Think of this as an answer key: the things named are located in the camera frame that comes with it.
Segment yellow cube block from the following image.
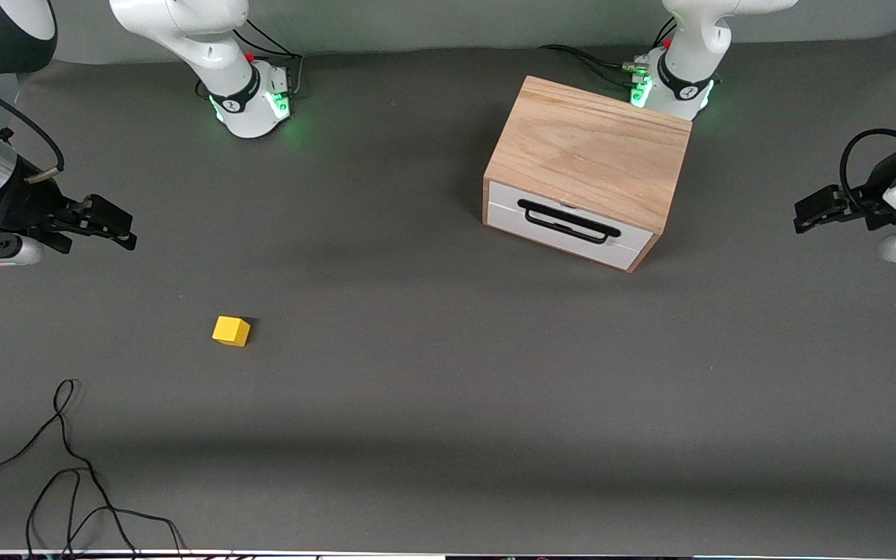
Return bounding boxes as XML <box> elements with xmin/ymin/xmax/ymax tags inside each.
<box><xmin>212</xmin><ymin>315</ymin><xmax>251</xmax><ymax>348</ymax></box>

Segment white-fronted wooden drawer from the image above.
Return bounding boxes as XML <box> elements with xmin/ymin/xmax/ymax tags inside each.
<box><xmin>488</xmin><ymin>181</ymin><xmax>655</xmax><ymax>269</ymax></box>

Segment black metal drawer handle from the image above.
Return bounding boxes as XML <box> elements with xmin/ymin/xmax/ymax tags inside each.
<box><xmin>517</xmin><ymin>199</ymin><xmax>621</xmax><ymax>245</ymax></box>

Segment wooden drawer cabinet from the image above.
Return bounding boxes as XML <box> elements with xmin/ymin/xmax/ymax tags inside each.
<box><xmin>482</xmin><ymin>75</ymin><xmax>694</xmax><ymax>273</ymax></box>

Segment black left arm wrist cable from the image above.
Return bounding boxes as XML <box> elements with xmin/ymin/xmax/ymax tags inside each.
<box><xmin>839</xmin><ymin>128</ymin><xmax>896</xmax><ymax>215</ymax></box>

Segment black arm wrist cable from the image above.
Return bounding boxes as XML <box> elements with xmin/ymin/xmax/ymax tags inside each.
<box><xmin>839</xmin><ymin>128</ymin><xmax>896</xmax><ymax>215</ymax></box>
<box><xmin>0</xmin><ymin>68</ymin><xmax>66</xmax><ymax>185</ymax></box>

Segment black right arm wrist cable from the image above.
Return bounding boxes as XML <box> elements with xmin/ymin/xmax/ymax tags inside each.
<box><xmin>0</xmin><ymin>68</ymin><xmax>66</xmax><ymax>185</ymax></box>

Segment thin black loose cable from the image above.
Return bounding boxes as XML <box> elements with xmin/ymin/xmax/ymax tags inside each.
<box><xmin>0</xmin><ymin>379</ymin><xmax>188</xmax><ymax>560</ymax></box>

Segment black right arm base cables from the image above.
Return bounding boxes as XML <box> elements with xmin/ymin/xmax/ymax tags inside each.
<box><xmin>233</xmin><ymin>19</ymin><xmax>306</xmax><ymax>99</ymax></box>

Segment black arm base cables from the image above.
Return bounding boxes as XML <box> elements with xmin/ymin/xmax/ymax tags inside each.
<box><xmin>539</xmin><ymin>17</ymin><xmax>679</xmax><ymax>88</ymax></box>
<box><xmin>233</xmin><ymin>19</ymin><xmax>306</xmax><ymax>99</ymax></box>

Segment black left arm base cables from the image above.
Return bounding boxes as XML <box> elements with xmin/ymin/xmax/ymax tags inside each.
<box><xmin>539</xmin><ymin>17</ymin><xmax>679</xmax><ymax>88</ymax></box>

